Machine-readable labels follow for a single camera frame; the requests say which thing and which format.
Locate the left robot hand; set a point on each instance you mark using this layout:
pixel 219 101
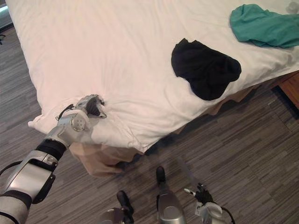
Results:
pixel 91 105

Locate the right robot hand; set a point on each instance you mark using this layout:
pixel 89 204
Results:
pixel 203 195

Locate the white bed duvet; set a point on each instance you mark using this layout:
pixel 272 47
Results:
pixel 112 70

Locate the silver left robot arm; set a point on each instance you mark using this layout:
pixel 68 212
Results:
pixel 35 163

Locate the beige bed skirt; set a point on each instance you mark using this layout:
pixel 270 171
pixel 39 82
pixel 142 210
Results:
pixel 105 158

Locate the black cloth garment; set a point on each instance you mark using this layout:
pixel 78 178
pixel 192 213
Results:
pixel 205 70

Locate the teal cloth garment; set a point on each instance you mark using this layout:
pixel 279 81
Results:
pixel 264 25

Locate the brown wooden nightstand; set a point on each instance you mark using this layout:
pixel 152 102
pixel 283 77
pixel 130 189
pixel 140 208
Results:
pixel 288 87

